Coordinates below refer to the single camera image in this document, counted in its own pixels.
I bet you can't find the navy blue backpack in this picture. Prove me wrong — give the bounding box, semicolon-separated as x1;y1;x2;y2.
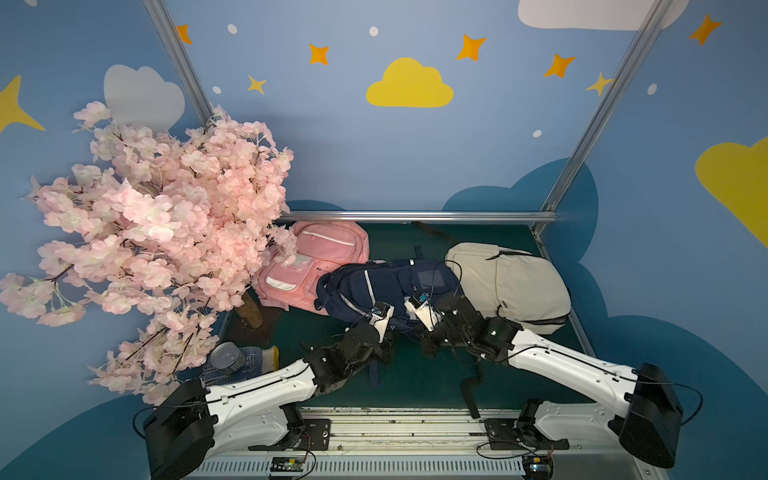
314;223;486;420

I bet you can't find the pink backpack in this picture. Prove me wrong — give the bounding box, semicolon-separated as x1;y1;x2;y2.
253;221;370;316

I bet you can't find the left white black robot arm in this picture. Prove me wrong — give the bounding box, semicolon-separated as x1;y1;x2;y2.
142;324;393;479

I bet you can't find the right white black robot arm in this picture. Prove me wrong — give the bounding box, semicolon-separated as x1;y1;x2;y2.
405;294;684;469

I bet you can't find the beige backpack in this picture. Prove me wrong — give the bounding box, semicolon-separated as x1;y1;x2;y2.
445;242;572;335

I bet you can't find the blue patterned cloth item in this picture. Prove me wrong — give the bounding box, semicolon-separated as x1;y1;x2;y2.
200;345;279;386

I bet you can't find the left green circuit board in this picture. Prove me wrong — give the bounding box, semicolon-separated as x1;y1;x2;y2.
269;457;306;477

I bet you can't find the green circuit board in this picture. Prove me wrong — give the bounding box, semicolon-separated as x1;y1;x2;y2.
269;457;306;477
522;455;554;480

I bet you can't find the rear horizontal aluminium bar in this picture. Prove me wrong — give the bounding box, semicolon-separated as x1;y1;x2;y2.
281;210;557;224

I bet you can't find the right green circuit board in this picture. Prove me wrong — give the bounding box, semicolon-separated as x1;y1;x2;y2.
522;455;554;480

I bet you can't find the pink cherry blossom tree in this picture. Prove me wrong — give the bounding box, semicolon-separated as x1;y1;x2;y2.
1;102;297;405

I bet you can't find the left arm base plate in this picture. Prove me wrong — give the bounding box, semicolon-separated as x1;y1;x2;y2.
248;419;332;451

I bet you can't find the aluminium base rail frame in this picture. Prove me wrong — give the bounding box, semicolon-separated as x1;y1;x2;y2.
184;405;661;479

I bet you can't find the right side floor rail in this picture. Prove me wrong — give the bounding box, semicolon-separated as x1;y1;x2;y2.
532;230;595;358

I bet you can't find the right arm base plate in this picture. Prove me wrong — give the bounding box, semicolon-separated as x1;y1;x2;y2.
483;416;570;451

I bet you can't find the right aluminium frame post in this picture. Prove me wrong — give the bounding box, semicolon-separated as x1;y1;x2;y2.
541;0;673;217

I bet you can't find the aluminium frame post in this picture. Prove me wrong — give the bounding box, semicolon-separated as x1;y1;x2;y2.
143;0;213;123
541;0;673;217

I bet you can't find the left aluminium frame post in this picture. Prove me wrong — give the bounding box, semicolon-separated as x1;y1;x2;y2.
143;0;213;123

